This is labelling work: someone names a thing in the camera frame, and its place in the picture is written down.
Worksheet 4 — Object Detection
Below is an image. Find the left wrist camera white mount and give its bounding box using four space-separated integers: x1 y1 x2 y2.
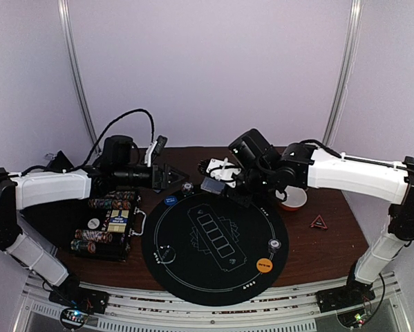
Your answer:
144 135 168 167

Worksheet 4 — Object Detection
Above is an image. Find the black round poker mat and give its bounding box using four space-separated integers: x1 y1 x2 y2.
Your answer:
142 188 289 306

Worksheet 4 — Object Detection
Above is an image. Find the poker chip stack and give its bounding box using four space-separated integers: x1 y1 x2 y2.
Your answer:
181 182 194 196
267 239 282 255

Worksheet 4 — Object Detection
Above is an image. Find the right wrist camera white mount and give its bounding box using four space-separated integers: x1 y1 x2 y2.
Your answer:
198 158 242 188

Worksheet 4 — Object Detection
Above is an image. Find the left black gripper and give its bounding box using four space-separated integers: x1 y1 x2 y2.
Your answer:
114 163 189 190

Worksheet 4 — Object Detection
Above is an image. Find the white orange bowl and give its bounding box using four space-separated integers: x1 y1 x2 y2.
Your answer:
276 187 308 212

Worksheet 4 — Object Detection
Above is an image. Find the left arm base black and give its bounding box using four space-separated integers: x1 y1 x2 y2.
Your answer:
48 274 109 314

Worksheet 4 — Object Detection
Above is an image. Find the right circuit board with LEDs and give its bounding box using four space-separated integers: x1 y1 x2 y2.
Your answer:
337 309 370 329

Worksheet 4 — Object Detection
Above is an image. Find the clear acrylic dealer puck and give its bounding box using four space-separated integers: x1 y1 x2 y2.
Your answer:
157 245 176 265

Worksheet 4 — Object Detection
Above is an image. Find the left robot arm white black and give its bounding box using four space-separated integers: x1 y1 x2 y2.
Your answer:
0 136 187 307

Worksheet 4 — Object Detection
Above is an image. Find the left circuit board with LEDs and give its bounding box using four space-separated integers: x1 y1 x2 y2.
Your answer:
59 308 89 329

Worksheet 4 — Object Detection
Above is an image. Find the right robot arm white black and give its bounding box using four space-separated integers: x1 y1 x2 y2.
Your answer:
220 129 414 306

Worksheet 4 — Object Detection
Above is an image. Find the poker chip row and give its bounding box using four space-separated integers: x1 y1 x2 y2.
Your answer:
70 239 96 254
88 199 137 210
103 190 138 201
75 230 113 243

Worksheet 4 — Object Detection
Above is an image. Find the blue small blind button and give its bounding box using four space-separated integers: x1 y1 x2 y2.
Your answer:
164 196 178 206

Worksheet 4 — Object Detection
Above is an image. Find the right aluminium frame post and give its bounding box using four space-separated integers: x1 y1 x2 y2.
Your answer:
323 0 364 145

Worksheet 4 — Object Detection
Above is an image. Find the white dealer button in case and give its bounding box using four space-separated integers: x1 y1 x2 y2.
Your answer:
87 218 100 230

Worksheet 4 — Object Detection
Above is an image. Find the orange big blind button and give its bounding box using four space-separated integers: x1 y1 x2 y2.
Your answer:
256 258 274 273

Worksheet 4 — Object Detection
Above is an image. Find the red black triangle button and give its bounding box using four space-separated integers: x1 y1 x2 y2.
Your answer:
310 214 328 230

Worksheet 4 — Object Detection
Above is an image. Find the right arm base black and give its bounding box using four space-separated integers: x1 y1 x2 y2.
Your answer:
316 268 375 313

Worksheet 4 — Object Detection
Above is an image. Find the black poker chip case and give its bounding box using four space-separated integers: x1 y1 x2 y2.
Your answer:
19 150 147 263

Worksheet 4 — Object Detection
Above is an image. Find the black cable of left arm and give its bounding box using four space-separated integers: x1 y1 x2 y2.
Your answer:
6 108 157 177

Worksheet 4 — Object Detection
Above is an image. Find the circuit board with leds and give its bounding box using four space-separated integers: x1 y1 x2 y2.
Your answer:
59 308 89 329
337 309 370 329

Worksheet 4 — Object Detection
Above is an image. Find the grey playing card deck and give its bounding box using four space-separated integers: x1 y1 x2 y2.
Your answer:
200 177 225 194

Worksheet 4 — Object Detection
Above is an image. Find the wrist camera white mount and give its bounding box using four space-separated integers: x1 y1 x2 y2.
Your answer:
198 158 242 188
144 135 168 167

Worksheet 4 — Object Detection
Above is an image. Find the front aluminium rail frame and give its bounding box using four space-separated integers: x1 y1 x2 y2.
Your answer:
11 273 413 332

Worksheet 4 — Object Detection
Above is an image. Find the boxed playing card deck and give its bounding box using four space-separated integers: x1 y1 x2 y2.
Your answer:
102 210 129 233

